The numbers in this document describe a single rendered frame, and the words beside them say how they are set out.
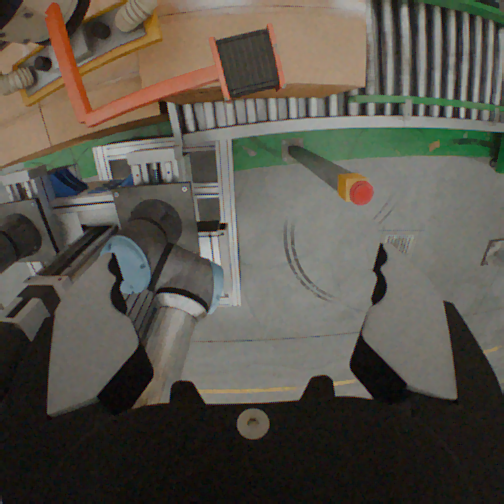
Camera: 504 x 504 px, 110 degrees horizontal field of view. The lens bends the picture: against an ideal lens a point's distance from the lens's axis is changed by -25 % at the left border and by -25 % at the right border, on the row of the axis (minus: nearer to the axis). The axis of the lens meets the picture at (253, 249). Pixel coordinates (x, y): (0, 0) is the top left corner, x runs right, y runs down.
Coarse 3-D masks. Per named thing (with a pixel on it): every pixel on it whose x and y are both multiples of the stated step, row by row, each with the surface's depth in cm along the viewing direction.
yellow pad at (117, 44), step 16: (128, 0) 29; (96, 16) 30; (112, 16) 30; (96, 32) 29; (112, 32) 31; (128, 32) 32; (144, 32) 32; (160, 32) 33; (96, 48) 32; (112, 48) 33; (128, 48) 34; (16, 64) 31; (32, 64) 32; (48, 64) 32; (80, 64) 34; (96, 64) 34; (48, 80) 34; (32, 96) 35
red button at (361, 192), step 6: (354, 186) 60; (360, 186) 59; (366, 186) 59; (372, 186) 60; (354, 192) 60; (360, 192) 60; (366, 192) 60; (372, 192) 60; (354, 198) 61; (360, 198) 61; (366, 198) 61; (360, 204) 62
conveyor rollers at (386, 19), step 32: (384, 0) 67; (384, 32) 75; (416, 32) 74; (448, 32) 72; (480, 32) 69; (384, 64) 82; (416, 64) 82; (448, 64) 80; (480, 64) 76; (448, 96) 87; (192, 128) 94
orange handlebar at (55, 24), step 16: (48, 16) 21; (64, 32) 23; (64, 48) 24; (64, 64) 25; (64, 80) 26; (80, 80) 27; (176, 80) 28; (192, 80) 28; (208, 80) 28; (80, 96) 28; (128, 96) 28; (144, 96) 29; (160, 96) 29; (80, 112) 29; (96, 112) 29; (112, 112) 29
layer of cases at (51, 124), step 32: (96, 0) 64; (0, 64) 69; (128, 64) 79; (0, 96) 76; (64, 96) 82; (96, 96) 84; (0, 128) 84; (32, 128) 87; (64, 128) 89; (96, 128) 91; (0, 160) 92
